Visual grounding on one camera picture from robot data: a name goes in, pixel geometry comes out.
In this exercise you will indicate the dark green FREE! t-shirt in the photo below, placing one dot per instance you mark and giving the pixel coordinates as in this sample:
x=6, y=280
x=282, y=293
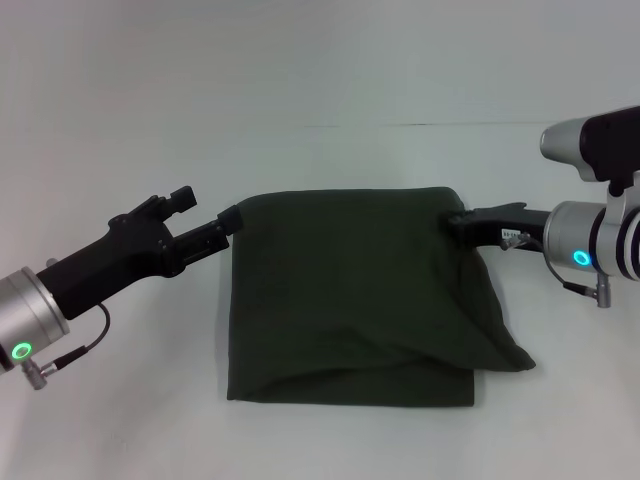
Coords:
x=350, y=300

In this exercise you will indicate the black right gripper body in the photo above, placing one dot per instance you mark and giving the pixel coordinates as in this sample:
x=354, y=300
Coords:
x=505, y=227

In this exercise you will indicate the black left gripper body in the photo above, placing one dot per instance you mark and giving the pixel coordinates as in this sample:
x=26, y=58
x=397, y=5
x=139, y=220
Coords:
x=115, y=260

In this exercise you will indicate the right robot arm silver white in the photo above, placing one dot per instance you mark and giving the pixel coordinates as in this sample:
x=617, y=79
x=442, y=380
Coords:
x=585, y=240

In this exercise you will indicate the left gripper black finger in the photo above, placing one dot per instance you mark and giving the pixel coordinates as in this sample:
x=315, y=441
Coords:
x=210, y=240
x=181, y=199

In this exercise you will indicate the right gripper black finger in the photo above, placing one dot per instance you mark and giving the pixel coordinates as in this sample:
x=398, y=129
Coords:
x=457, y=222

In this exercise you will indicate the left robot arm silver white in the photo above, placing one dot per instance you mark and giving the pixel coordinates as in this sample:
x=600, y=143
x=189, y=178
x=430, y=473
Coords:
x=25, y=315

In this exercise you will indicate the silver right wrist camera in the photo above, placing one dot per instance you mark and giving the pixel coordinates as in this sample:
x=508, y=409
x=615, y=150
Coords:
x=590, y=140

